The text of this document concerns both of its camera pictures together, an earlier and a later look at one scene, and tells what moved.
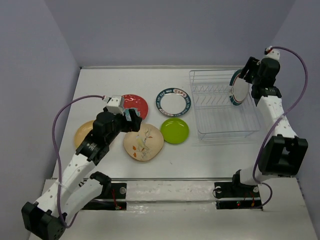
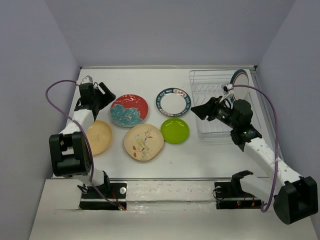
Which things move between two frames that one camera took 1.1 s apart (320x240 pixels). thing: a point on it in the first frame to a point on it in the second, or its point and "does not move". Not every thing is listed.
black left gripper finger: x=136 y=120 to x=105 y=93
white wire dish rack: x=217 y=117 does not move
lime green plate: x=175 y=130 does not move
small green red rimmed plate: x=239 y=88 does not move
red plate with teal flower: x=137 y=103 does not move
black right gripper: x=251 y=64 to x=209 y=109
